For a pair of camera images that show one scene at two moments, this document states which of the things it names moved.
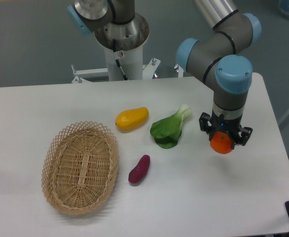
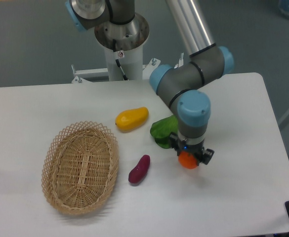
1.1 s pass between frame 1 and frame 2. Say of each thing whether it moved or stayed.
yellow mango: stayed
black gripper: moved
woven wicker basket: stayed
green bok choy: stayed
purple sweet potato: stayed
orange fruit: moved
